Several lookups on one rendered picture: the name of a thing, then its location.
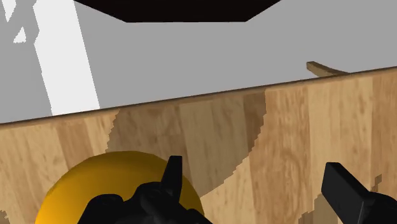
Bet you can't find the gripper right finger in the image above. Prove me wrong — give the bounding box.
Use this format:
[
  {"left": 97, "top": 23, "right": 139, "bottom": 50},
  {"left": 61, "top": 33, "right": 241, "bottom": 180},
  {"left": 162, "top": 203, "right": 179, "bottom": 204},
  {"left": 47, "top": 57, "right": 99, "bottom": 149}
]
[{"left": 320, "top": 162, "right": 397, "bottom": 224}]

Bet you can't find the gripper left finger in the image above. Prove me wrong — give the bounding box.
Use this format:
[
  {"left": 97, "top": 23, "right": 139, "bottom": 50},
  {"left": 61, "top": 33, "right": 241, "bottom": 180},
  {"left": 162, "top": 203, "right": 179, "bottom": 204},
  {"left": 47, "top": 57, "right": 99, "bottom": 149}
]
[{"left": 76, "top": 155, "right": 213, "bottom": 224}]

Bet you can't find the yellow round ball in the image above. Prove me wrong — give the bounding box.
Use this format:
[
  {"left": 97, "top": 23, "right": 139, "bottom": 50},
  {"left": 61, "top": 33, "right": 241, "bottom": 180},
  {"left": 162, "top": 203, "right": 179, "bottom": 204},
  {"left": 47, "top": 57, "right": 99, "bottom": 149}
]
[{"left": 34, "top": 151, "right": 205, "bottom": 224}]

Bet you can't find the wooden table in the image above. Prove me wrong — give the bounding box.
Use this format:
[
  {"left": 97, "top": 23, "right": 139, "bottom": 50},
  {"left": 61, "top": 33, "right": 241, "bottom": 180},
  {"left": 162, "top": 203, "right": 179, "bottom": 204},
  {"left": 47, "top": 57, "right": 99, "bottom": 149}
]
[{"left": 0, "top": 66, "right": 397, "bottom": 224}]

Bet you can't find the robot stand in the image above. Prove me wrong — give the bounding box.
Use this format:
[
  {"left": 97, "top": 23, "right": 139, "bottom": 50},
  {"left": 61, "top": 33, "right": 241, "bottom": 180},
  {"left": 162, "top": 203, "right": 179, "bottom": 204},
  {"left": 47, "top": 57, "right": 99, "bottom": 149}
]
[{"left": 73, "top": 0, "right": 282, "bottom": 24}]

